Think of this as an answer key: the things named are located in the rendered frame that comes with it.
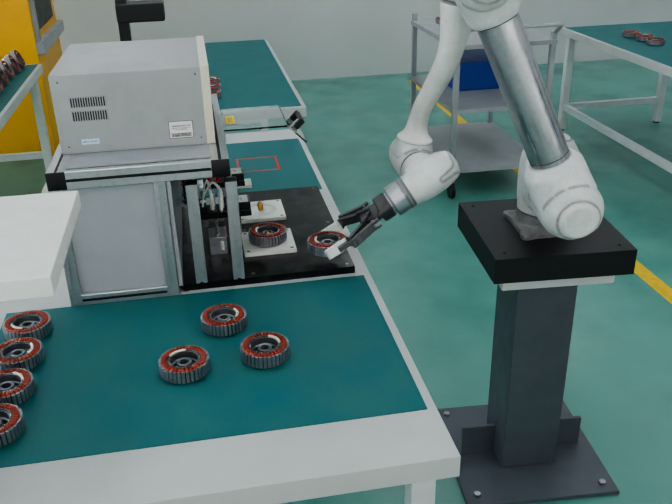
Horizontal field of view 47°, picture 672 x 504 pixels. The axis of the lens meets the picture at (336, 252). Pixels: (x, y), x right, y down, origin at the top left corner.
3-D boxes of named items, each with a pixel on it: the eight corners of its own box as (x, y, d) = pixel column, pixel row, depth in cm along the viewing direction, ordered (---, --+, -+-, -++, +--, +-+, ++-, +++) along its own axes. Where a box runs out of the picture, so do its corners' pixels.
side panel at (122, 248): (179, 290, 207) (165, 177, 193) (179, 295, 204) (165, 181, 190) (72, 301, 202) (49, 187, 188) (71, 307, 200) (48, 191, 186)
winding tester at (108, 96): (209, 102, 241) (203, 35, 232) (215, 143, 202) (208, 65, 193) (81, 111, 235) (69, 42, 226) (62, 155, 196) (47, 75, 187)
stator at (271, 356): (262, 376, 169) (261, 362, 167) (231, 357, 176) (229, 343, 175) (299, 355, 176) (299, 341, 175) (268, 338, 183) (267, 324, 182)
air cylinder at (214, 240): (227, 242, 228) (225, 225, 226) (228, 253, 221) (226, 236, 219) (209, 244, 227) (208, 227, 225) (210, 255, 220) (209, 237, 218)
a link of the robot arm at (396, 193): (411, 198, 217) (393, 209, 218) (395, 173, 213) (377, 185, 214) (420, 210, 209) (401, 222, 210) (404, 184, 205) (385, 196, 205)
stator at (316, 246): (343, 239, 220) (343, 227, 218) (351, 256, 210) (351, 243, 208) (305, 243, 218) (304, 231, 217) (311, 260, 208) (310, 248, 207)
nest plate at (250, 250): (290, 231, 234) (290, 227, 234) (297, 252, 221) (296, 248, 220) (241, 236, 232) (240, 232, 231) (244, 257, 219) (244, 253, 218)
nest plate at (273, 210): (280, 202, 256) (280, 198, 255) (286, 219, 242) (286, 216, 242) (235, 206, 253) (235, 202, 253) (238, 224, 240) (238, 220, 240)
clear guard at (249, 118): (296, 121, 258) (295, 104, 255) (307, 142, 237) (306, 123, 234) (198, 128, 253) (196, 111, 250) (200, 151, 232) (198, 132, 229)
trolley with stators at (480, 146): (488, 145, 550) (497, -2, 506) (548, 195, 461) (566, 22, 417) (407, 151, 541) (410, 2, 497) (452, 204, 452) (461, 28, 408)
